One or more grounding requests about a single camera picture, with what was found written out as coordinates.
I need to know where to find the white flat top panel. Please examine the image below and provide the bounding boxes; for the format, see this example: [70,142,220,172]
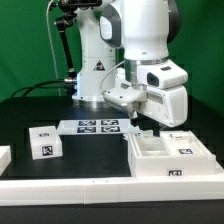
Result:
[57,119,139,135]

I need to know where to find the white front border rail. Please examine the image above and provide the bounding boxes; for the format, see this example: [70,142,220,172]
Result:
[0,174,224,206]

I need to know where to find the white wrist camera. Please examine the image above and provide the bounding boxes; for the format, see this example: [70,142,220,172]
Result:
[102,78,146,119]

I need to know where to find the black cables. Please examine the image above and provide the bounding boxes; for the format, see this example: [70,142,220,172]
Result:
[10,78,78,98]

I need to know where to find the grey thin cable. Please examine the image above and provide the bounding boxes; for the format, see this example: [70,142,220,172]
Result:
[45,0,62,97]

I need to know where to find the white cabinet door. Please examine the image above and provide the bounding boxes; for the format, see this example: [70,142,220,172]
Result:
[123,130,153,140]
[160,131,203,156]

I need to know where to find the white right border rail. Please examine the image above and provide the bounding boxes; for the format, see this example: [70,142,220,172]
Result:
[190,134,224,175]

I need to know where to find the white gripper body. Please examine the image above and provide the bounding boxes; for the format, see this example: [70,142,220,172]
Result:
[137,86,188,127]

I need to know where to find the white left border piece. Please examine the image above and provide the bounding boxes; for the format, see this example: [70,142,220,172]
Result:
[0,146,11,176]

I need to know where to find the white cabinet body box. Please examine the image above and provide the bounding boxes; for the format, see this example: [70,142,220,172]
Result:
[127,133,218,178]

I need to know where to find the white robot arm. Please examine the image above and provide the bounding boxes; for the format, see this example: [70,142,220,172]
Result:
[58,0,188,127]

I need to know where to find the white border rail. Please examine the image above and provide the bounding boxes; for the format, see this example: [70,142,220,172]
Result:
[0,174,224,206]
[190,134,224,175]

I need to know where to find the small white cube block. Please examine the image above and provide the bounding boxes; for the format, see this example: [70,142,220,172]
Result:
[29,126,63,160]

